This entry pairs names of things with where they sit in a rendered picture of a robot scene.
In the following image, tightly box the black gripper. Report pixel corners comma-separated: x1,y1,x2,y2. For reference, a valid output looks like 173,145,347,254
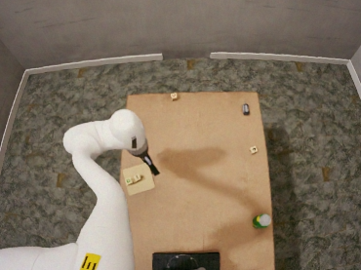
132,145,160,176

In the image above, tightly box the pale yellow mat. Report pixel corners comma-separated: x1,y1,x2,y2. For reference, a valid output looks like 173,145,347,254
122,163,155,196

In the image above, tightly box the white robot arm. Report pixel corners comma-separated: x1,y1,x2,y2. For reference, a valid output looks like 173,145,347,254
0,109,148,270

